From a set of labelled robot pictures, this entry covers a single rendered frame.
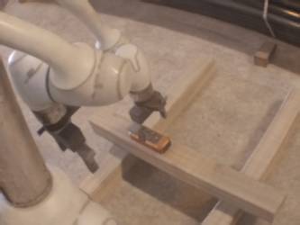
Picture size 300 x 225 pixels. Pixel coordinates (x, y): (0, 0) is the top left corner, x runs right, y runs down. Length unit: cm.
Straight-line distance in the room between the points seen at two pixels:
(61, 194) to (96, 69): 26
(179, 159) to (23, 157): 109
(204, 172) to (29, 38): 103
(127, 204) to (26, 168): 122
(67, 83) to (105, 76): 7
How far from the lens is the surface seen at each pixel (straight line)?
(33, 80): 79
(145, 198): 171
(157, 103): 134
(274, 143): 168
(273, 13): 212
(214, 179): 147
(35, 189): 56
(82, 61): 70
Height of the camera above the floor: 144
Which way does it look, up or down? 46 degrees down
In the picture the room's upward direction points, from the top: 19 degrees counter-clockwise
